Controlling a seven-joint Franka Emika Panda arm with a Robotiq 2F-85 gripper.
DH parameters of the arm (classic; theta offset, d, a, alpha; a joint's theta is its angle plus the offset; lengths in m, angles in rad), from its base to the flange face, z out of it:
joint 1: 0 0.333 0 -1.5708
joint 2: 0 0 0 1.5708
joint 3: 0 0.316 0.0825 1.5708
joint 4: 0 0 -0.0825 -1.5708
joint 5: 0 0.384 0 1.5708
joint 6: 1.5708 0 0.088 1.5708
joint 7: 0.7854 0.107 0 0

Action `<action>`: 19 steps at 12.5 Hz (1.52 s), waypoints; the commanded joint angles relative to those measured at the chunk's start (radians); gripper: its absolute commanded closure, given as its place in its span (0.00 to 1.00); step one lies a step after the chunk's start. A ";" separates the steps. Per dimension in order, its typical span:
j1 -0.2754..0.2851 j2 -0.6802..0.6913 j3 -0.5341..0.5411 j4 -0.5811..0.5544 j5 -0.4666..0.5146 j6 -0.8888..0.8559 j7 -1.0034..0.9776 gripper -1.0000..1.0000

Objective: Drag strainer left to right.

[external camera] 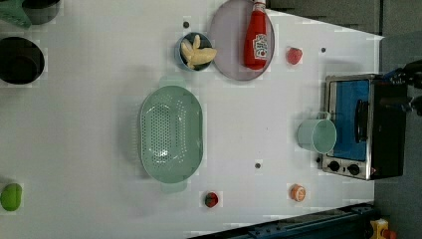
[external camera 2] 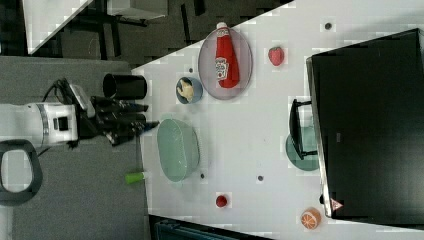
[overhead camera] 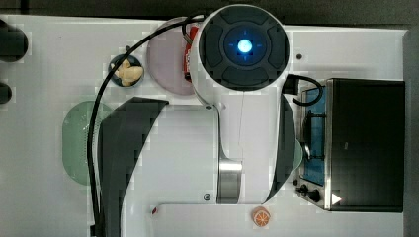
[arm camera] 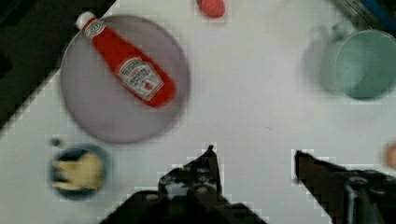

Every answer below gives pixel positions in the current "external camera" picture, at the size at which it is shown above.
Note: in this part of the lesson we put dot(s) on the mint green oval strainer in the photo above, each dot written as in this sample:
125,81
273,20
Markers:
171,134

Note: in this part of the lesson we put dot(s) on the small blue bowl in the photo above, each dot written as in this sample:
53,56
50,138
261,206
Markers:
178,57

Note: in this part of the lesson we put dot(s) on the yellow toy chicken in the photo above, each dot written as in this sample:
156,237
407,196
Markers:
194,54

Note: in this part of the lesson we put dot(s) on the dark red toy strawberry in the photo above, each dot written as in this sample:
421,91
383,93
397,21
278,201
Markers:
211,199

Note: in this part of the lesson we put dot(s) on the red ketchup bottle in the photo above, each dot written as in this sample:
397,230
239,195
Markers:
256,40

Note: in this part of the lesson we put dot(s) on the grey round plate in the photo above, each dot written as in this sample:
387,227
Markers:
227,32

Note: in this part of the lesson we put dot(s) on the orange slice toy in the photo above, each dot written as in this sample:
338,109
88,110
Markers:
298,193

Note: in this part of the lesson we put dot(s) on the large black cup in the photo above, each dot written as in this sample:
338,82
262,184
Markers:
21,61

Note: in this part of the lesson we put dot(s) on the small black cup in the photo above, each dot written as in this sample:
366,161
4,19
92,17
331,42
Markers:
41,11

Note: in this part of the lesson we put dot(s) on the green toy pear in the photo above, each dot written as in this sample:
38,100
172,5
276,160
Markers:
11,197

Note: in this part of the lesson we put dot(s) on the blue metal frame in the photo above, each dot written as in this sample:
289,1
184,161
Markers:
349,222

